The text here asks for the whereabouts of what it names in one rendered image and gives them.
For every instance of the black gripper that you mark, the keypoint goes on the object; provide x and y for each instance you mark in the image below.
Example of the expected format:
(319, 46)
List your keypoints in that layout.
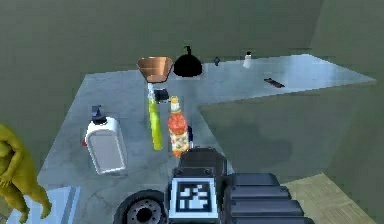
(143, 210)

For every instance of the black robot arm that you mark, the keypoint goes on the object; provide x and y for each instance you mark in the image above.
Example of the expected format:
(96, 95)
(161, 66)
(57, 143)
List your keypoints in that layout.
(253, 200)

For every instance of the white soap dispenser bottle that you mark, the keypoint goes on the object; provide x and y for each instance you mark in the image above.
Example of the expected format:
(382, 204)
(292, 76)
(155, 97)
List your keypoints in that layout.
(106, 146)

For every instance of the green spray bottle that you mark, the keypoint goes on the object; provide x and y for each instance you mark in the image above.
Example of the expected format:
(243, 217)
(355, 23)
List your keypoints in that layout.
(155, 126)

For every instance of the orange patterned bottle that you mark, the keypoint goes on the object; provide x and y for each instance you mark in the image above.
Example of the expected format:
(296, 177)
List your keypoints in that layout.
(178, 130)

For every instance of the yellow figure statue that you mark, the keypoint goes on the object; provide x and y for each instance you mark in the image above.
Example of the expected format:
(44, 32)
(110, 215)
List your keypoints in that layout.
(16, 173)

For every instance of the copper bowl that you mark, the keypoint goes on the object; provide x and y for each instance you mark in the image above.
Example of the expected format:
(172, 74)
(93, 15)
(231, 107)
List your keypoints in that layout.
(155, 68)

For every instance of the black round kettle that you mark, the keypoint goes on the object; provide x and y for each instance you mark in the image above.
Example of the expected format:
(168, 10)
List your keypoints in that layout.
(187, 65)

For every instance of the small dark diamond object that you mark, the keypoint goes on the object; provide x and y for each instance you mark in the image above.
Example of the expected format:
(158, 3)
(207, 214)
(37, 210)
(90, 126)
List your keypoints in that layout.
(216, 61)

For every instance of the small white shaker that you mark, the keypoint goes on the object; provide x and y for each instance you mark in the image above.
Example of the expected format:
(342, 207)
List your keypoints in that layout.
(247, 60)

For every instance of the black remote control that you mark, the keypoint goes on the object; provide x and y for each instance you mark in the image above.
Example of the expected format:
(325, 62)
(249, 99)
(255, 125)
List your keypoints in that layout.
(274, 82)

